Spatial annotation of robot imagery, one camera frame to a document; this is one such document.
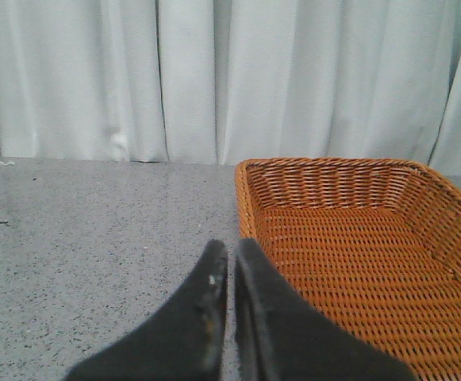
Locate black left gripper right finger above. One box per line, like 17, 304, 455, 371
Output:
235, 238, 416, 380

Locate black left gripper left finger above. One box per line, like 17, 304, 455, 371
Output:
66, 240, 228, 380

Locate brown wicker basket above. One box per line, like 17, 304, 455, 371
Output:
235, 158, 461, 380

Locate white curtain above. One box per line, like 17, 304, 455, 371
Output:
0, 1, 461, 175

